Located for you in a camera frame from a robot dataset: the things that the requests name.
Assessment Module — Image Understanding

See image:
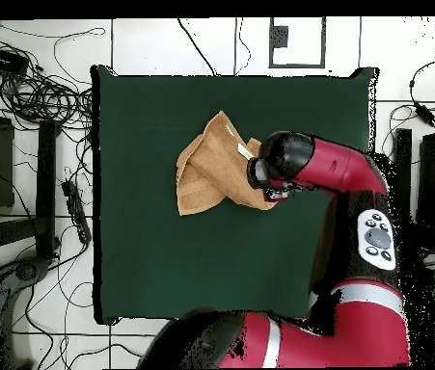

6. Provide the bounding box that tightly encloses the orange terry towel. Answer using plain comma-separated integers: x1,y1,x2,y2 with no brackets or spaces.
175,110,280,217

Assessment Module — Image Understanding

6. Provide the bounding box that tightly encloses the dark green table cloth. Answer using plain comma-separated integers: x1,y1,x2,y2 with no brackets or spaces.
90,65,381,327

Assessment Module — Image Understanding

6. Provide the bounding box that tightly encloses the black metal bar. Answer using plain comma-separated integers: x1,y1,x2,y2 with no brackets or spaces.
392,128,414,221

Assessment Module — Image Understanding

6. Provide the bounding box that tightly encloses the long black power strip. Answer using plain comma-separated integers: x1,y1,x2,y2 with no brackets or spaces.
61,179,94,247

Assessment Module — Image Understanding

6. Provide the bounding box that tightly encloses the grey chair base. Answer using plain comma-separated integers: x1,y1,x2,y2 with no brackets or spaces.
0,256,54,370

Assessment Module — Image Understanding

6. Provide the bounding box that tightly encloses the black adapter box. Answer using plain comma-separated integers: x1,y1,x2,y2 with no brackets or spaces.
0,44,30,77

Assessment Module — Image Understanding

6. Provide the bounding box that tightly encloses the grey square frame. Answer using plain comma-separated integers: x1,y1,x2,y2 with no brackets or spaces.
268,16,327,70

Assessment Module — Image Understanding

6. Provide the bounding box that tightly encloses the black metal frame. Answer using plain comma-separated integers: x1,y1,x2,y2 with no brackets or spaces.
0,87,63,271

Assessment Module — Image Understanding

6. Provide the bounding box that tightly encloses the tangle of black cables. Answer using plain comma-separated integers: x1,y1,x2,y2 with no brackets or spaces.
0,63,95,132

